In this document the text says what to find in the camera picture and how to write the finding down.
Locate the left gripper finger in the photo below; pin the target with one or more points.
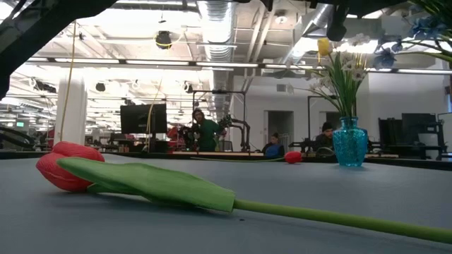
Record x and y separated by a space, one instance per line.
337 28

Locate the yellow artificial tulip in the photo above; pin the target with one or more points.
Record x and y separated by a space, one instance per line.
324 46

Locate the large white flower bunch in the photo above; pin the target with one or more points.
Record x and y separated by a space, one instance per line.
344 88

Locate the blue artificial flower bunch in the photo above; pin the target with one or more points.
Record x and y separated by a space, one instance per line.
427 26

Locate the small white flower bunch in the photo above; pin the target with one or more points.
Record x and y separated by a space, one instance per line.
333 102

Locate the red tulip with leaves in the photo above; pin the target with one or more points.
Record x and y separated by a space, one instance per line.
152 183

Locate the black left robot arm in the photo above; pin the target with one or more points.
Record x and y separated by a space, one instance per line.
35 31

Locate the black background robot arm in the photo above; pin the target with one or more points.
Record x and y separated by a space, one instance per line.
243 132

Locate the teal glass vase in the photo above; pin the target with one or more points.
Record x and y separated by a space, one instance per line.
349 144

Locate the person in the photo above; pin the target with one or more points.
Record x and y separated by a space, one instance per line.
273 150
208 135
325 139

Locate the black workstation equipment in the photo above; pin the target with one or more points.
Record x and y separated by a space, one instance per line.
416 128

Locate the red tulip bare stem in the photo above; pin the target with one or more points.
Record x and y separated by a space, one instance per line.
293 157

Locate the black ceiling dome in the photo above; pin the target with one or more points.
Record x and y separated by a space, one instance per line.
163 39

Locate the black monitor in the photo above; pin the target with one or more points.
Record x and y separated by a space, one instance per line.
143 118

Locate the white column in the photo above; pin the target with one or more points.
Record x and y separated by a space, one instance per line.
70 113

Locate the green exit sign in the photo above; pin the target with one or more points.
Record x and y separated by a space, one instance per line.
20 124

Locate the black gantry frame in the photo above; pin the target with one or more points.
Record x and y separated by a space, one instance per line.
219 91

